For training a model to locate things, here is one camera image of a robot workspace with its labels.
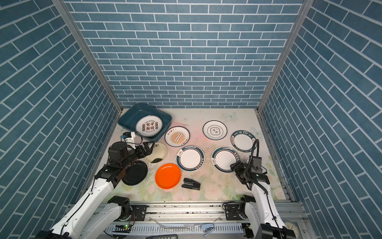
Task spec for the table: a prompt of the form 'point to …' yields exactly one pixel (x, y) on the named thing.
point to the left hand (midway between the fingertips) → (150, 144)
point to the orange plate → (167, 176)
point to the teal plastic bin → (128, 118)
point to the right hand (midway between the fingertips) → (233, 166)
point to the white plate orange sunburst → (177, 136)
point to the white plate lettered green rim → (242, 141)
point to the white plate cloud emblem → (215, 130)
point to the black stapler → (189, 183)
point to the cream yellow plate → (159, 151)
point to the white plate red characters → (148, 126)
